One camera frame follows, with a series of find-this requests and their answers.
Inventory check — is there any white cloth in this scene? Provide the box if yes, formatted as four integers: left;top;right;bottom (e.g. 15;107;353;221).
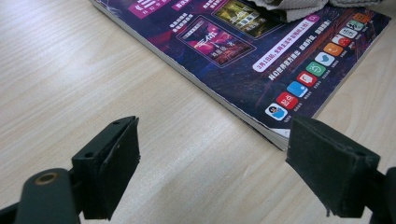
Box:
247;0;385;23

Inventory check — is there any red glossy magazine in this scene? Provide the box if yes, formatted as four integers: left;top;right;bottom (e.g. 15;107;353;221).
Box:
88;0;392;151

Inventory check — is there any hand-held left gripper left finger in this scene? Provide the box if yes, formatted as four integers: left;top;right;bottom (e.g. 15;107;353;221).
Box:
71;115;141;221

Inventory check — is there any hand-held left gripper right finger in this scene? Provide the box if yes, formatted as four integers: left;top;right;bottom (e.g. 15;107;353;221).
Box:
285;115;382;219

